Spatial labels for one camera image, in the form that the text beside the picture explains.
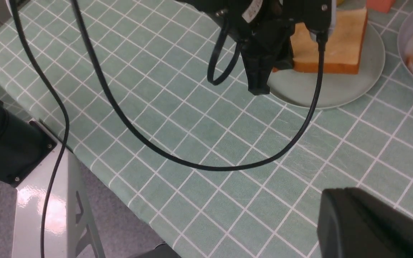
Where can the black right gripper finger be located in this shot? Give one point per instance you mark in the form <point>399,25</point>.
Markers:
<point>354,224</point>

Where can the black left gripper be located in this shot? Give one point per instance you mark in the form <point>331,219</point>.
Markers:
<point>262,31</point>

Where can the toast slice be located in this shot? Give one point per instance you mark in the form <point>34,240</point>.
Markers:
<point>343,48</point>

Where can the teal centre plate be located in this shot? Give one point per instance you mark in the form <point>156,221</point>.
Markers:
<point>297,88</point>

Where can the salmon pink cube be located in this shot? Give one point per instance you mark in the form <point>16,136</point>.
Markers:
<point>381,6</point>

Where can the green checkered tablecloth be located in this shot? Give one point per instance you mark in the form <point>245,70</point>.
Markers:
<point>154,54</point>

